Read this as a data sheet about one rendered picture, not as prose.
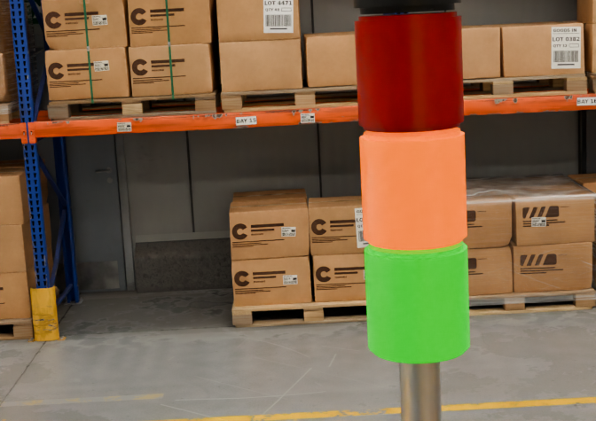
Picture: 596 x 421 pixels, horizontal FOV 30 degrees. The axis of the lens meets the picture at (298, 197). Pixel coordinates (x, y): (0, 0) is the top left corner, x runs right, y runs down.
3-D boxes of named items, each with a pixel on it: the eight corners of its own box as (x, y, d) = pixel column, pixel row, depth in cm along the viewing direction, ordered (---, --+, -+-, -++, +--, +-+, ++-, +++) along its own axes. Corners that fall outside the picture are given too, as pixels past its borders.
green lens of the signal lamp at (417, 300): (370, 367, 52) (364, 257, 52) (366, 335, 57) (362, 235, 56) (476, 362, 52) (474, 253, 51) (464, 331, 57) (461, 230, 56)
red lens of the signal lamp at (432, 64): (360, 135, 51) (355, 17, 50) (357, 123, 55) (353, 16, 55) (470, 129, 50) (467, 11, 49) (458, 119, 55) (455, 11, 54)
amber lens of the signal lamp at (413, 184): (364, 253, 51) (360, 139, 51) (362, 231, 56) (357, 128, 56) (473, 248, 51) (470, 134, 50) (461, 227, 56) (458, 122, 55)
